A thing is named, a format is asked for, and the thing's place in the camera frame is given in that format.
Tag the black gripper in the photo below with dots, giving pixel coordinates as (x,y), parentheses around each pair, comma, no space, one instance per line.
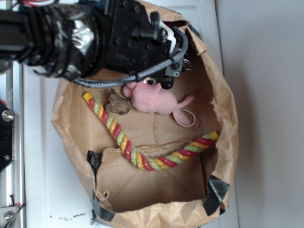
(140,44)

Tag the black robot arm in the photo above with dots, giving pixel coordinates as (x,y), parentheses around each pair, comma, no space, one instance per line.
(93,43)

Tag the pink plush toy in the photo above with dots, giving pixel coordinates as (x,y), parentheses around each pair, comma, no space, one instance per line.
(154,99)

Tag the brown rock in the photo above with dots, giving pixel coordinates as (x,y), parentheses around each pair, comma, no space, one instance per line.
(117,104)

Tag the brown paper bag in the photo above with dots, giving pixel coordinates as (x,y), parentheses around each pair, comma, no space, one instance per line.
(144,170)

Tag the white plastic bin lid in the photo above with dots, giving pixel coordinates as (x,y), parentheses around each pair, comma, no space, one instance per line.
(55,198)

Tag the aluminium extrusion frame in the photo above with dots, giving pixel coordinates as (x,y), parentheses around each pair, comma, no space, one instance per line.
(12,180)

